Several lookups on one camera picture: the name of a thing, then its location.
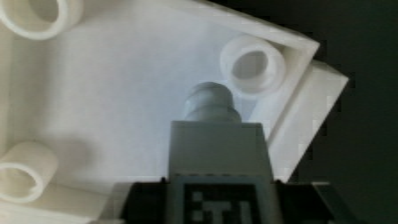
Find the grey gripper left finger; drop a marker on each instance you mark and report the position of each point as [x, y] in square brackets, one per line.
[144, 203]

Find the white leg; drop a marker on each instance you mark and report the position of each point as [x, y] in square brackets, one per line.
[222, 188]

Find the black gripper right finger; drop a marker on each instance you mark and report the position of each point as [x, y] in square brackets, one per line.
[302, 206]

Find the white square tabletop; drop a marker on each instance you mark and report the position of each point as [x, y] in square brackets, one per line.
[103, 59]

